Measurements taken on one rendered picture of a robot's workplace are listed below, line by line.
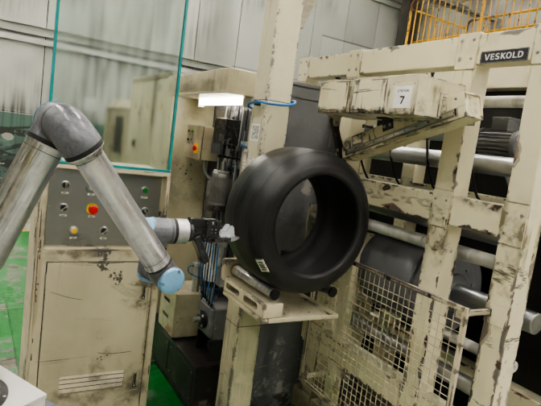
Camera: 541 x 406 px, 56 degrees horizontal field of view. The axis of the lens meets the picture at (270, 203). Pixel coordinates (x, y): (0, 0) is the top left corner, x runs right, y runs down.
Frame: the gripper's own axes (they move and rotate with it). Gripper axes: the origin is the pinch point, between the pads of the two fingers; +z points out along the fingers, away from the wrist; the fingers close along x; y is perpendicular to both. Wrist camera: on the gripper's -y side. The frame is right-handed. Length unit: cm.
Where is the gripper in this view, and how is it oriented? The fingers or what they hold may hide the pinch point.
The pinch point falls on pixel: (236, 238)
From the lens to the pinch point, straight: 192.0
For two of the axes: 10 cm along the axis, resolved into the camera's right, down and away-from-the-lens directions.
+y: 1.4, -9.8, -1.1
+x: -4.9, -1.6, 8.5
